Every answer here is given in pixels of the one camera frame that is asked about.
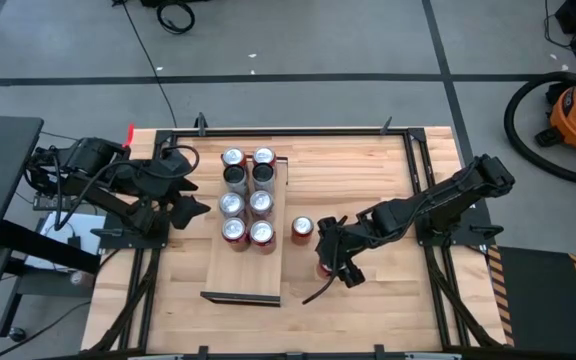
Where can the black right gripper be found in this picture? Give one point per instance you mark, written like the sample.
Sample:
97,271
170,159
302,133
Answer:
343,239

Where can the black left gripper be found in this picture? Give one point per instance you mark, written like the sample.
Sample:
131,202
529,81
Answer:
173,172

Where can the red soda can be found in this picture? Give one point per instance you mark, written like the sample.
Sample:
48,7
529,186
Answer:
302,226
231,204
322,271
233,156
234,229
264,155
262,231

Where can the silver diet soda can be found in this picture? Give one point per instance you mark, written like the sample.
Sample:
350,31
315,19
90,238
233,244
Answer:
261,201

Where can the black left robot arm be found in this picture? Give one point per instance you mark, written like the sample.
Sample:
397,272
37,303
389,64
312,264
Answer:
118,172

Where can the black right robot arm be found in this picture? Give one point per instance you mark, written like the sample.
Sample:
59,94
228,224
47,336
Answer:
418,212

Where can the wooden shelf with black legs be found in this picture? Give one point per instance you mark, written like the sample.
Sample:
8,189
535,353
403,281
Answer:
253,275

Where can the red zip tie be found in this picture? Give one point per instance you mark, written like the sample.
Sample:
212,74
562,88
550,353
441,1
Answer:
129,135

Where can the white paper sheet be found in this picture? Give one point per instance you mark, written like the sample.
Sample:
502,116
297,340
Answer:
90,227

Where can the black power adapter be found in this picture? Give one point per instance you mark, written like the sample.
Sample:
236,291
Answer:
74,241

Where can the black power strip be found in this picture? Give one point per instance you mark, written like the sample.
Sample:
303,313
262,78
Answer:
50,202

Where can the black mat with hazard stripes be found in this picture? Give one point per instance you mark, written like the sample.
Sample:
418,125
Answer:
538,300

